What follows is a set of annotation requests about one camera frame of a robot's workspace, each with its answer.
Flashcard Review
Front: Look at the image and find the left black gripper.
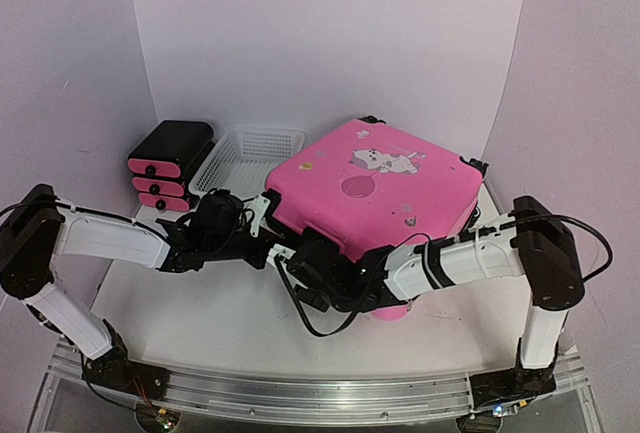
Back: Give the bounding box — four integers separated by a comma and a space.
206, 228, 284, 271

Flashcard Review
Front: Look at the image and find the pink hard-shell suitcase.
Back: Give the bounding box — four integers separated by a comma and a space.
263, 114, 489, 323

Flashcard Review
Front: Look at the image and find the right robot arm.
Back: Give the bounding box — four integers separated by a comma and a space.
268, 196, 613, 415

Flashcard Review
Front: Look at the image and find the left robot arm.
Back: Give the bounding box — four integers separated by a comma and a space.
1, 184, 292, 400

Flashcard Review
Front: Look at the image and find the white plastic mesh basket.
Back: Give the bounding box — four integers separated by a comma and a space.
189, 126, 305, 199

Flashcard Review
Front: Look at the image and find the black pink drawer organizer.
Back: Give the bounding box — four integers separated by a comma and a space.
127, 120, 214, 213

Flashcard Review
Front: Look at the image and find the small green circuit board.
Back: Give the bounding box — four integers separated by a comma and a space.
152, 408, 180, 432

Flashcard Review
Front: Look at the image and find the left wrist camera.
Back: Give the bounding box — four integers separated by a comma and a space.
247, 192, 281, 238

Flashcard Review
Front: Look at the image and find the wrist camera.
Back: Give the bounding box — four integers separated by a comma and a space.
266, 244, 296, 274
247, 192, 281, 238

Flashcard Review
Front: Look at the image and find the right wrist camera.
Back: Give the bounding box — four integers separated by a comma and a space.
266, 244, 296, 274

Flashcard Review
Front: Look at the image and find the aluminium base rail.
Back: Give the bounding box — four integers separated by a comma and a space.
27, 340, 602, 432

